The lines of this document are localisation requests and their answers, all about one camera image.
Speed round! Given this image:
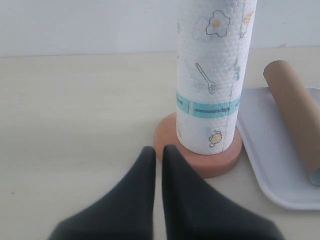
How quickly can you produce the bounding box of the white rectangular tray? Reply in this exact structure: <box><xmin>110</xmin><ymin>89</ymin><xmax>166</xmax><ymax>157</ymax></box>
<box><xmin>236</xmin><ymin>87</ymin><xmax>320</xmax><ymax>211</ymax></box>

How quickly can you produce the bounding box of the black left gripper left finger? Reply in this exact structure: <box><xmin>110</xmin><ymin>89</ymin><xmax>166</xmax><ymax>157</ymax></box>
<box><xmin>49</xmin><ymin>146</ymin><xmax>156</xmax><ymax>240</ymax></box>

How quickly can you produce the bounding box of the wooden paper towel holder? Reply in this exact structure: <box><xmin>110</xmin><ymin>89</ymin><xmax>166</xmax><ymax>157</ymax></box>
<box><xmin>153</xmin><ymin>113</ymin><xmax>243</xmax><ymax>179</ymax></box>

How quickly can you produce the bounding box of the printed paper towel roll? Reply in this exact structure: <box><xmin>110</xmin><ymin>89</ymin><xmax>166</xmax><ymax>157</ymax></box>
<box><xmin>176</xmin><ymin>0</ymin><xmax>257</xmax><ymax>155</ymax></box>

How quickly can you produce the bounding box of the brown cardboard tube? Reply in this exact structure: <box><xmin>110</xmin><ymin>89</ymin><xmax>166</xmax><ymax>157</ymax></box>
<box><xmin>263</xmin><ymin>60</ymin><xmax>320</xmax><ymax>187</ymax></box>

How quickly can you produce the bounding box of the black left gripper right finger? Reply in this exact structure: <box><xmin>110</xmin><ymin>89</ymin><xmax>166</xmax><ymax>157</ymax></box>
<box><xmin>162</xmin><ymin>145</ymin><xmax>279</xmax><ymax>240</ymax></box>

